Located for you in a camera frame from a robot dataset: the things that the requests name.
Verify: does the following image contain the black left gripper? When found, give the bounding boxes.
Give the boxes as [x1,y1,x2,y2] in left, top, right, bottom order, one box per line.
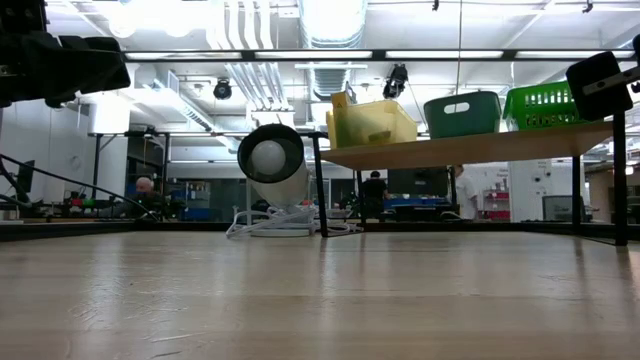
[0,0,132,109]

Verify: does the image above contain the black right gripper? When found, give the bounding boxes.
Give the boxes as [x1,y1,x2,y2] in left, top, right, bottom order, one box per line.
[565,33,640,123]

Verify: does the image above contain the green plastic mesh basket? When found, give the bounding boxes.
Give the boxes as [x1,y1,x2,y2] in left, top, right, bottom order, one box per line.
[502,79,586,132]

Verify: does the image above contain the teal plastic bin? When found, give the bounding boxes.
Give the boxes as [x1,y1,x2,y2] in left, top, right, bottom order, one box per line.
[423,90,503,140]

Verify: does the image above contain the yellow translucent plastic bin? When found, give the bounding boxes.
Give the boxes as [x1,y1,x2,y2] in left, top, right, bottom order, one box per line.
[325,99,419,150]

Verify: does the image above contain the black background monitor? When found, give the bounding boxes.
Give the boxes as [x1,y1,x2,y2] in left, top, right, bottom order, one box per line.
[16,159,37,202]

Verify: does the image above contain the white cabinet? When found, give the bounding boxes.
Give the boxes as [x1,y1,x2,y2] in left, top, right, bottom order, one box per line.
[508,159,574,223]

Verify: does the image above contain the grey background monitor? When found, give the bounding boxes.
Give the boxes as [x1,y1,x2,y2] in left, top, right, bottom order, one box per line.
[542,194,576,222]

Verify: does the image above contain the wooden shelf riser black legs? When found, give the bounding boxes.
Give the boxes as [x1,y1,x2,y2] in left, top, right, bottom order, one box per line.
[310,112,629,247]

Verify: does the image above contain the black-legged background table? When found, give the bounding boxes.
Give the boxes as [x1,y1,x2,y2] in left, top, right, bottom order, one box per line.
[88,130,172,190]

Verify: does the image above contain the red background shelf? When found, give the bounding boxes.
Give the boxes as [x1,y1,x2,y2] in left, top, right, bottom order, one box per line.
[482,187,511,222]

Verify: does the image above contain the person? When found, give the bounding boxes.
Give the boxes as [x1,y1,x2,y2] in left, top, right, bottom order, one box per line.
[360,170,389,224]
[453,164,480,222]
[130,176,169,221]

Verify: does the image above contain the black ceiling spotlight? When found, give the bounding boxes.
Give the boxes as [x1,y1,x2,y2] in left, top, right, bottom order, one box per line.
[212,78,234,101]
[382,63,409,100]

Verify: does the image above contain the blue background table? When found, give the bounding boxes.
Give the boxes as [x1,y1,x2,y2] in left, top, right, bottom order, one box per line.
[383,195,451,210]

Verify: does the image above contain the white cylindrical lamp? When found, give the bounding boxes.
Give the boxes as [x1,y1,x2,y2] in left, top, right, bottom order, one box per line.
[236,123,312,238]

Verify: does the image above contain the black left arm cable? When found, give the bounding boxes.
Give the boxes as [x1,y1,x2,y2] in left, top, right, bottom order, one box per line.
[0,153,161,222]

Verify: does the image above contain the black aluminium table frame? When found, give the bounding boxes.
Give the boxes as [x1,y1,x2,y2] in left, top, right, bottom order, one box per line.
[0,219,640,242]

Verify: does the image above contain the white lamp cable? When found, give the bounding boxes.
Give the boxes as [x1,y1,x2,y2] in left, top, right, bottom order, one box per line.
[225,205,362,239]

